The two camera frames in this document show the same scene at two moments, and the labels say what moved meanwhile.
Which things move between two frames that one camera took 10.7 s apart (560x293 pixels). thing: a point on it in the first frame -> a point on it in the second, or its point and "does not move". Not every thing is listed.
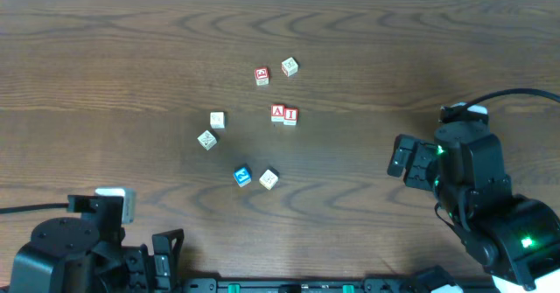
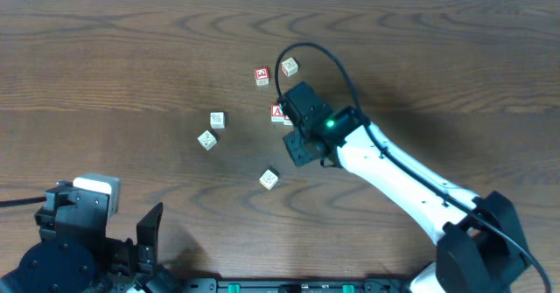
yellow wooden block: x=217 y=120 does not move
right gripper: x=420 y=165 -> x=297 y=147
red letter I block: x=290 y=116 does not move
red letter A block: x=277 y=113 does not move
